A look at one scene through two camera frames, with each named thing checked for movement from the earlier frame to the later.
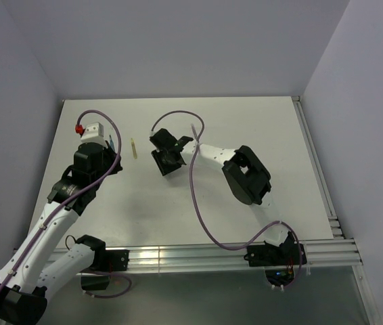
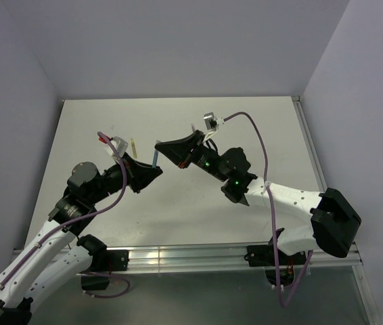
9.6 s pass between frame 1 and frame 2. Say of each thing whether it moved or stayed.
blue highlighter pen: moved
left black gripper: moved
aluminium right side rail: stayed
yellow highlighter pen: stayed
